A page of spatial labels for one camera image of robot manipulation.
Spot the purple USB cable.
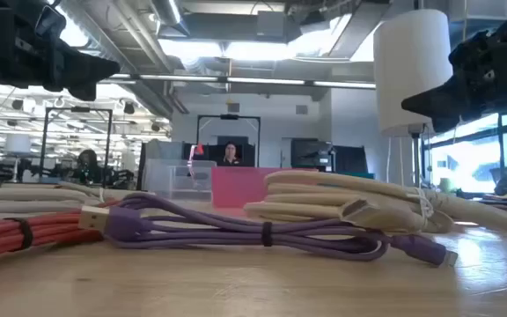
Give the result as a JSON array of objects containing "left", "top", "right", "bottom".
[{"left": 77, "top": 192, "right": 459, "bottom": 269}]

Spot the thick beige cable bundle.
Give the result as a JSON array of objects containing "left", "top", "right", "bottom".
[{"left": 243, "top": 169, "right": 507, "bottom": 234}]

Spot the black metal frame with camera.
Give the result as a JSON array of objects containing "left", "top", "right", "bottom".
[{"left": 196, "top": 114, "right": 261, "bottom": 167}]

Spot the ceiling light bar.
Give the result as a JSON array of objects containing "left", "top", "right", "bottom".
[{"left": 107, "top": 73, "right": 377, "bottom": 89}]

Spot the person seated facing away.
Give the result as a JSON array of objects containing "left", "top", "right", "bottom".
[{"left": 75, "top": 148, "right": 105, "bottom": 185}]

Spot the pink plastic bin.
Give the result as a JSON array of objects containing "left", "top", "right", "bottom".
[{"left": 211, "top": 166, "right": 320, "bottom": 209}]

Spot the grey panel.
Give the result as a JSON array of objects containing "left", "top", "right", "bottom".
[{"left": 137, "top": 139, "right": 184, "bottom": 191}]

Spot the small white background lamp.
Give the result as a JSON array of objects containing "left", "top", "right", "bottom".
[{"left": 4, "top": 133, "right": 33, "bottom": 181}]

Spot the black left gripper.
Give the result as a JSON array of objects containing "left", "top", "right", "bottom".
[{"left": 0, "top": 0, "right": 121, "bottom": 102}]

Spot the person seated at desk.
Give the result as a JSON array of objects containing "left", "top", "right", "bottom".
[{"left": 217, "top": 140, "right": 244, "bottom": 167}]

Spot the table lamp with white shade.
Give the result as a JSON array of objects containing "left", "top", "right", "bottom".
[{"left": 372, "top": 8, "right": 453, "bottom": 190}]

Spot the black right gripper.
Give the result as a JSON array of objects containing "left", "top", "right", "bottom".
[{"left": 400, "top": 0, "right": 507, "bottom": 134}]

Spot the white cable bundle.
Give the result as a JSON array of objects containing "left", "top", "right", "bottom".
[{"left": 0, "top": 188, "right": 100, "bottom": 221}]

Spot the clear plastic bin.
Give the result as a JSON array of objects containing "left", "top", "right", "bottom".
[{"left": 142, "top": 158, "right": 217, "bottom": 203}]

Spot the black monitor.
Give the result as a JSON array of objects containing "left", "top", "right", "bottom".
[{"left": 290, "top": 138, "right": 334, "bottom": 172}]

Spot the black screen panel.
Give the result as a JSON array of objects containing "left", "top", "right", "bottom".
[{"left": 332, "top": 145, "right": 369, "bottom": 173}]

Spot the black metal frame stand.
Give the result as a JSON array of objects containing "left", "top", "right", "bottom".
[{"left": 40, "top": 107, "right": 114, "bottom": 180}]

